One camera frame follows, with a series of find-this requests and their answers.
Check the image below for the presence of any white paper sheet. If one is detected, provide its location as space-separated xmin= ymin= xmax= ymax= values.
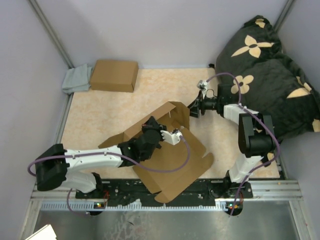
xmin=25 ymin=224 xmax=57 ymax=240

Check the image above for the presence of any brown cardboard box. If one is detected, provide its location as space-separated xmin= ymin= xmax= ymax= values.
xmin=90 ymin=59 xmax=139 ymax=93
xmin=98 ymin=101 xmax=214 ymax=193

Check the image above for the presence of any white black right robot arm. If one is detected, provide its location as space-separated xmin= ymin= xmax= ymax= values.
xmin=188 ymin=80 xmax=276 ymax=198

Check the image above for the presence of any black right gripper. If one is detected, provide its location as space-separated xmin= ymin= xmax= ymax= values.
xmin=183 ymin=90 xmax=221 ymax=119

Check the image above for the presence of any right grey metal corner rail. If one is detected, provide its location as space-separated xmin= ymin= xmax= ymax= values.
xmin=273 ymin=0 xmax=296 ymax=32

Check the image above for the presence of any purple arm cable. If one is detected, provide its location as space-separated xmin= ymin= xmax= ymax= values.
xmin=203 ymin=72 xmax=281 ymax=217
xmin=27 ymin=134 xmax=191 ymax=217

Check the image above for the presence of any grey metal corner rail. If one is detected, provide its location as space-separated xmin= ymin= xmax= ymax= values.
xmin=273 ymin=0 xmax=296 ymax=32
xmin=27 ymin=0 xmax=74 ymax=69

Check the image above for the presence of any aluminium frame rail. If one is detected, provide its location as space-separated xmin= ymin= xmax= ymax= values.
xmin=31 ymin=178 xmax=302 ymax=200

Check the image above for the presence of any black floral pillow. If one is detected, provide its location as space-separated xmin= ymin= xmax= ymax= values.
xmin=215 ymin=15 xmax=320 ymax=142

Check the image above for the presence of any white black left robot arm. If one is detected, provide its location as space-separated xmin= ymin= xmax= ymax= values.
xmin=32 ymin=116 xmax=183 ymax=199

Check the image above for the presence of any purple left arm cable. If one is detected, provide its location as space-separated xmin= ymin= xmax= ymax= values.
xmin=27 ymin=134 xmax=191 ymax=217

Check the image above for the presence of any closed brown cardboard box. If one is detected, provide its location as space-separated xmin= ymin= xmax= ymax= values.
xmin=90 ymin=59 xmax=139 ymax=93

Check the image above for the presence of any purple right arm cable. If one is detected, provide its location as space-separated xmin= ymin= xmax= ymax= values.
xmin=203 ymin=72 xmax=281 ymax=217

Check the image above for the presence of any grey folded cloth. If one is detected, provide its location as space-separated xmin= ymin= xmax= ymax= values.
xmin=62 ymin=64 xmax=93 ymax=94

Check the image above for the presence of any white slotted cable duct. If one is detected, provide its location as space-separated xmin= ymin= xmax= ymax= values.
xmin=39 ymin=199 xmax=241 ymax=212

